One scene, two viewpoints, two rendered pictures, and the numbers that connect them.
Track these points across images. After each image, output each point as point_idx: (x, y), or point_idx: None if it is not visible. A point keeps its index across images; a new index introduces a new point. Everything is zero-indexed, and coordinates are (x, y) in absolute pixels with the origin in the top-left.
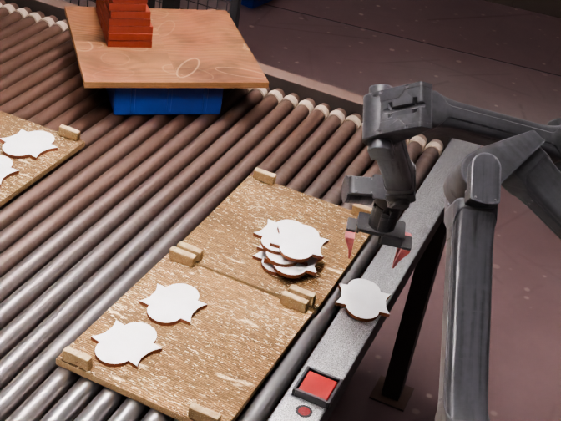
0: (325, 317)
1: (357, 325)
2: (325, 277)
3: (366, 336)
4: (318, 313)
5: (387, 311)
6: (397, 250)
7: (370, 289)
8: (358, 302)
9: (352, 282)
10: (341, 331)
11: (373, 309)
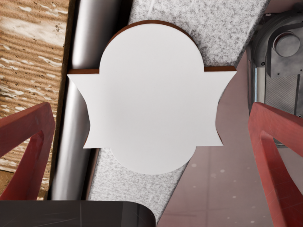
0: (76, 170)
1: (147, 176)
2: (23, 78)
3: (167, 197)
4: (58, 172)
5: (218, 142)
6: (296, 152)
7: (170, 72)
8: (140, 134)
9: (111, 59)
10: (117, 195)
11: (181, 144)
